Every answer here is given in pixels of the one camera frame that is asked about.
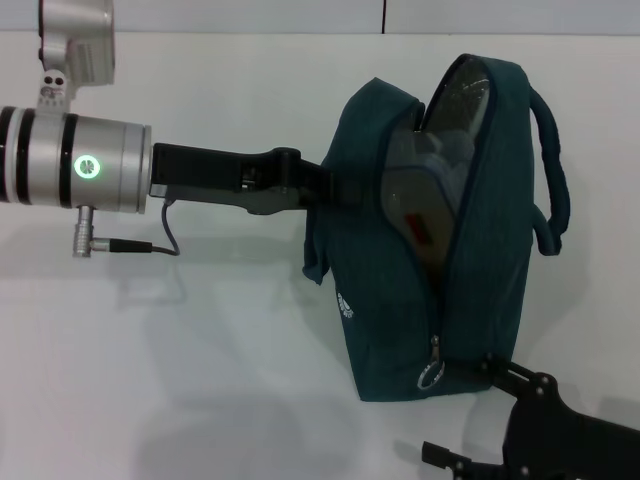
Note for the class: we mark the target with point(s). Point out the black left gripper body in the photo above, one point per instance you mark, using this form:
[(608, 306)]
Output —
[(210, 175)]

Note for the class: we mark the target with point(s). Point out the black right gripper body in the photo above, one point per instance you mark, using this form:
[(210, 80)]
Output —
[(565, 440)]

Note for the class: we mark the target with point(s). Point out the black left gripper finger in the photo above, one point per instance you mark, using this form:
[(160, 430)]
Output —
[(335, 187)]

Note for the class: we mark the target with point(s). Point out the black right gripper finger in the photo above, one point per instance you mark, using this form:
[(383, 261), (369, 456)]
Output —
[(465, 462), (510, 377)]

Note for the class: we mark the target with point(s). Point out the clear plastic container blue rim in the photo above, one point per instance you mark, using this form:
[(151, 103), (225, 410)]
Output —
[(425, 200)]

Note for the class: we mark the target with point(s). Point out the dark teal insulated lunch bag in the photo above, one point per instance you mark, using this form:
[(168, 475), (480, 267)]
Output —
[(390, 325)]

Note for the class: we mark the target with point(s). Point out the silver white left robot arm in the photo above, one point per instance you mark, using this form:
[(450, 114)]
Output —
[(65, 160)]

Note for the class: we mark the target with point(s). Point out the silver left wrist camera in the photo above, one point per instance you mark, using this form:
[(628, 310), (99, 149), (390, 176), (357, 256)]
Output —
[(80, 50)]

